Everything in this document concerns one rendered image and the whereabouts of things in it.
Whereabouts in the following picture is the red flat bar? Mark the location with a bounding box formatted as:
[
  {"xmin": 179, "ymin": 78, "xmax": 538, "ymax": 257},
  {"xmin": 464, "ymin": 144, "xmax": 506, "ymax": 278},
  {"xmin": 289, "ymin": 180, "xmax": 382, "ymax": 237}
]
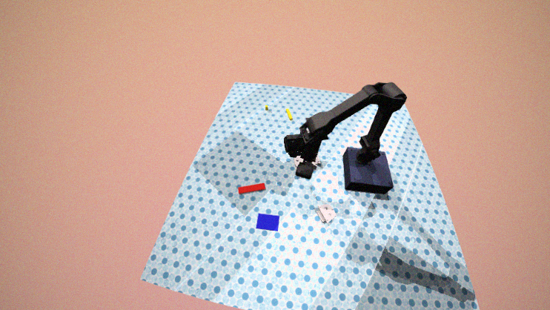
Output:
[{"xmin": 239, "ymin": 183, "xmax": 265, "ymax": 194}]

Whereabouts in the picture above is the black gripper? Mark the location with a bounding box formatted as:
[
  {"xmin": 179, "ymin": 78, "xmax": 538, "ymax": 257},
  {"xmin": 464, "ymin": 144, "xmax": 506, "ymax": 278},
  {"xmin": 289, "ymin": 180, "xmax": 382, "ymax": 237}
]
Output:
[{"xmin": 295, "ymin": 148, "xmax": 318, "ymax": 180}]

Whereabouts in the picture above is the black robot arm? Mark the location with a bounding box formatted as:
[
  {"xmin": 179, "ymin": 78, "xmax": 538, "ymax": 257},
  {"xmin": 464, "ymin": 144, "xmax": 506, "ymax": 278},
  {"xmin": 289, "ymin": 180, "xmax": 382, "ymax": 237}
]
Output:
[{"xmin": 284, "ymin": 82, "xmax": 407, "ymax": 165}]

